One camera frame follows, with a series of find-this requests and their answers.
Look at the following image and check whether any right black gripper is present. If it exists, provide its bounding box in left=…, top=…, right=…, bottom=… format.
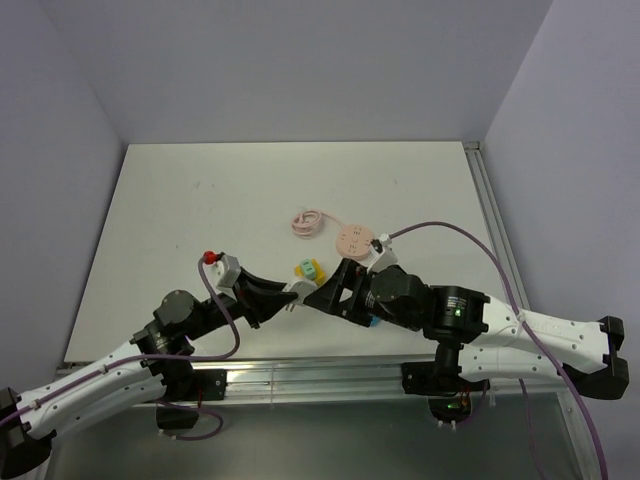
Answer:
left=303, top=256, right=422, bottom=330

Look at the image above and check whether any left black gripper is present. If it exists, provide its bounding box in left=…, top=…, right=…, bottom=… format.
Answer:
left=185, top=266, right=297, bottom=340

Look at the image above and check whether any yellow cube socket adapter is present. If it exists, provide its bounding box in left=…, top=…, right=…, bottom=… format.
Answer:
left=294, top=258, right=326, bottom=287

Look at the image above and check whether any white plug adapter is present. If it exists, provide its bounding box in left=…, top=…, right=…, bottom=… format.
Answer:
left=282, top=277, right=318, bottom=312

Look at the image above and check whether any green plug adapter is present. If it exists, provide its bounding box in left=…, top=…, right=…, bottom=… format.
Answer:
left=296, top=259, right=318, bottom=281

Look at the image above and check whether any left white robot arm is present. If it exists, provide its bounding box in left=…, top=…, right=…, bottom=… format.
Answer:
left=1, top=268, right=315, bottom=479

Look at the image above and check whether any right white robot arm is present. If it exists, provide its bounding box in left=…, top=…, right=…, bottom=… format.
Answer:
left=303, top=260, right=629, bottom=400

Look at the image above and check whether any pink round power strip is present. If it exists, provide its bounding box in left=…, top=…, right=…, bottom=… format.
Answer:
left=335, top=224, right=374, bottom=261

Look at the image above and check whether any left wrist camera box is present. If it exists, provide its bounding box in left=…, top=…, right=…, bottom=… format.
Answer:
left=213, top=254, right=242, bottom=296

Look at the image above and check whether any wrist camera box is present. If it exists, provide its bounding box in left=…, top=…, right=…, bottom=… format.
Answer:
left=367, top=233, right=398, bottom=273
left=213, top=254, right=242, bottom=296

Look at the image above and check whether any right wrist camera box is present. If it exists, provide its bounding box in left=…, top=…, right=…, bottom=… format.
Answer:
left=367, top=233, right=398, bottom=273

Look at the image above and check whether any pink coiled cord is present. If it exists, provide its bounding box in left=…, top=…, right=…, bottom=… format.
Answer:
left=291, top=208, right=346, bottom=237

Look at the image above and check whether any aluminium front rail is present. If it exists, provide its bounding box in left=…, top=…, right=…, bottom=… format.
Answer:
left=54, top=355, right=496, bottom=407

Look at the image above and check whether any aluminium rail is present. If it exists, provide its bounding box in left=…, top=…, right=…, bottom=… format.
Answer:
left=462, top=142, right=530, bottom=310
left=54, top=355, right=496, bottom=407

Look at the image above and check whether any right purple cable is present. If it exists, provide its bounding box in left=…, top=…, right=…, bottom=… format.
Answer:
left=384, top=220, right=609, bottom=480

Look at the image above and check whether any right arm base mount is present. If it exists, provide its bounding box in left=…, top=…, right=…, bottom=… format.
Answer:
left=400, top=361, right=491, bottom=431

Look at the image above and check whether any aluminium right rail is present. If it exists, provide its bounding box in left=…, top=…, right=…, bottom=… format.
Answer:
left=462, top=142, right=530, bottom=310

